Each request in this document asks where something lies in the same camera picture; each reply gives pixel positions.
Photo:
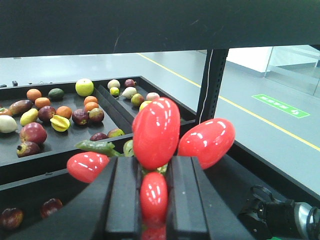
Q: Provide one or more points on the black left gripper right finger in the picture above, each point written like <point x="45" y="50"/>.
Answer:
<point x="195" y="209"/>

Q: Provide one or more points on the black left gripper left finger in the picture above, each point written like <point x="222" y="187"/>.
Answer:
<point x="107" y="209"/>

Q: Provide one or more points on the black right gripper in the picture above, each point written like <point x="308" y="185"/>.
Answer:
<point x="266" y="217"/>

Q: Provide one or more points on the red cherry tomato bunch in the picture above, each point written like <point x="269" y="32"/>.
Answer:
<point x="156" y="140"/>

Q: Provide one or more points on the yellow star fruit centre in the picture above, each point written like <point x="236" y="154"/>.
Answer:
<point x="60" y="123"/>

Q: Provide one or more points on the dark red apple right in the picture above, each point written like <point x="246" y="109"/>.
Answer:
<point x="49" y="207"/>

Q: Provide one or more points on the dark red apple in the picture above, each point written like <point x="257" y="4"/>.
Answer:
<point x="49" y="207"/>
<point x="11" y="218"/>

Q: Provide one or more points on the dark red apple left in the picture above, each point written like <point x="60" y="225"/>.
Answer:
<point x="11" y="218"/>

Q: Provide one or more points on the large red apple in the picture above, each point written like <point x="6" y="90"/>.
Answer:
<point x="33" y="132"/>

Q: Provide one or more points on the yellow green pomelo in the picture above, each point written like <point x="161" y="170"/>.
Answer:
<point x="84" y="87"/>

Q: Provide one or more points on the green avocado back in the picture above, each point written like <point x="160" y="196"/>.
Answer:
<point x="56" y="94"/>

